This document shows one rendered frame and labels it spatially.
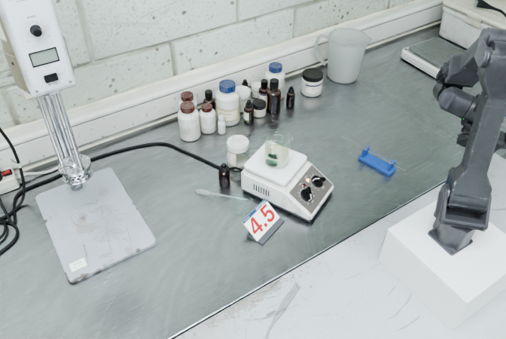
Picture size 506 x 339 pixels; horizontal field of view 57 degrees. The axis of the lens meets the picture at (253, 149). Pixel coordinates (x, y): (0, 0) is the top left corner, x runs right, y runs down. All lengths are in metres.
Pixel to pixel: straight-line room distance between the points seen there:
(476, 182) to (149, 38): 0.89
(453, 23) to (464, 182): 1.12
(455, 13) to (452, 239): 1.13
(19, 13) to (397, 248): 0.81
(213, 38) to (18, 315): 0.88
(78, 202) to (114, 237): 0.16
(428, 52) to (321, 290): 1.05
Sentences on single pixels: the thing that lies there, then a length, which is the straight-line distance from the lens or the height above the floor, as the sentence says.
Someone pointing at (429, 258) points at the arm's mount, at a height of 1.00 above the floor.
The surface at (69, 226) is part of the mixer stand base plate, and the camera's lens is 1.17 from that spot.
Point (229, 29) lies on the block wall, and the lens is 1.45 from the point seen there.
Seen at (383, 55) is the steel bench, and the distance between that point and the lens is 1.82.
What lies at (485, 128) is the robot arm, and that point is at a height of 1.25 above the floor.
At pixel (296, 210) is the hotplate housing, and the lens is 1.11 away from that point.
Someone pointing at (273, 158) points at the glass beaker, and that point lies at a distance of 1.09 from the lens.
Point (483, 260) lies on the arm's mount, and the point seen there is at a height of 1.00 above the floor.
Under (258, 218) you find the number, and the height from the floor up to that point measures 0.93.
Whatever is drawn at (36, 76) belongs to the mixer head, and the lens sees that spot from 0.86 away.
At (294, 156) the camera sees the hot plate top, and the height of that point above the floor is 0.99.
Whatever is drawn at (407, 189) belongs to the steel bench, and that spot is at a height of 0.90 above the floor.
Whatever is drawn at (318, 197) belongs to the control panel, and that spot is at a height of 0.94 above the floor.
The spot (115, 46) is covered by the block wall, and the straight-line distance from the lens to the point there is 1.31.
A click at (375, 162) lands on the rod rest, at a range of 1.30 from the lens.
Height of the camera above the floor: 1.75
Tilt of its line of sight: 41 degrees down
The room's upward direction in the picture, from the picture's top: straight up
